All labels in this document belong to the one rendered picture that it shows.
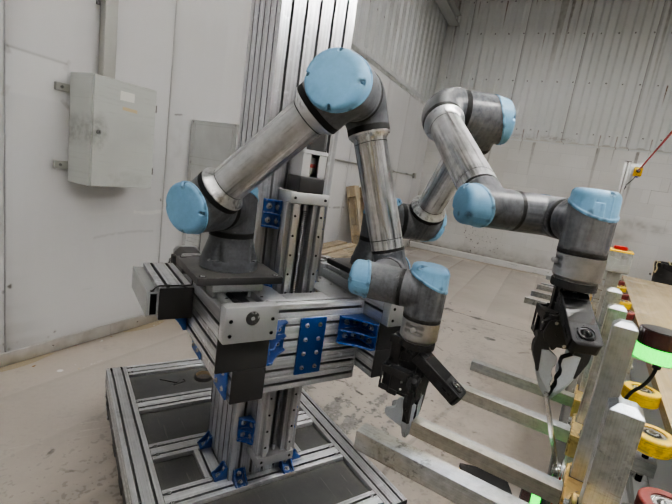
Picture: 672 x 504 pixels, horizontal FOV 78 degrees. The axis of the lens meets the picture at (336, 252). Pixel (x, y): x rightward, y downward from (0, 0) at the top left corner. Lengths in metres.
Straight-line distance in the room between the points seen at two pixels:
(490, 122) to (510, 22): 8.32
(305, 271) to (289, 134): 0.58
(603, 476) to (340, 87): 0.69
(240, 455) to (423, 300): 1.05
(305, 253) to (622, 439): 0.97
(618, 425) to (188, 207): 0.82
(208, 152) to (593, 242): 2.86
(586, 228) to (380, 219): 0.40
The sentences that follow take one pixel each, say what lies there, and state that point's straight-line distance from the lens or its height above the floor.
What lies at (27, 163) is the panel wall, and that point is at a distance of 2.80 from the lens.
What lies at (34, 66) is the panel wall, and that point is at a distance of 2.83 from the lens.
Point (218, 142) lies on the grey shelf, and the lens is 3.24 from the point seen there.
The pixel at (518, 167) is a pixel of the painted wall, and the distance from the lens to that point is 8.78.
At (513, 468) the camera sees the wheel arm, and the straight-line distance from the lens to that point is 0.89.
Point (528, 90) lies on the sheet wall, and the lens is 9.02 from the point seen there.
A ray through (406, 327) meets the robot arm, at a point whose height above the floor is 1.05.
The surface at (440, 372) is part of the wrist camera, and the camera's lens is 0.86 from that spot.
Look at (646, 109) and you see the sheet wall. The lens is 8.98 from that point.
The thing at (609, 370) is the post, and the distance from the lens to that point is 0.84.
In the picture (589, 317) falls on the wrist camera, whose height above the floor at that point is 1.16.
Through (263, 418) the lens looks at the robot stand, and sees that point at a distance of 1.50.
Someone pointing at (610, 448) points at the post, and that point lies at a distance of 0.61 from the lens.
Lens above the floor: 1.33
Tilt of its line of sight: 11 degrees down
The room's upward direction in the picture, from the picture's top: 9 degrees clockwise
